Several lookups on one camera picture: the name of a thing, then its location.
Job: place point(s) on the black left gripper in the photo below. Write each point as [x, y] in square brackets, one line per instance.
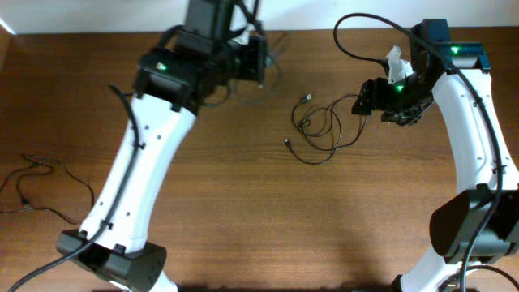
[255, 59]

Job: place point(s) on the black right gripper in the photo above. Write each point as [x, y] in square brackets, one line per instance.
[372, 94]

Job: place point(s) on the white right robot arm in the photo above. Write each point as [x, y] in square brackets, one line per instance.
[479, 225]

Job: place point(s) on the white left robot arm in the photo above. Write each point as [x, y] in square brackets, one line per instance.
[219, 42]

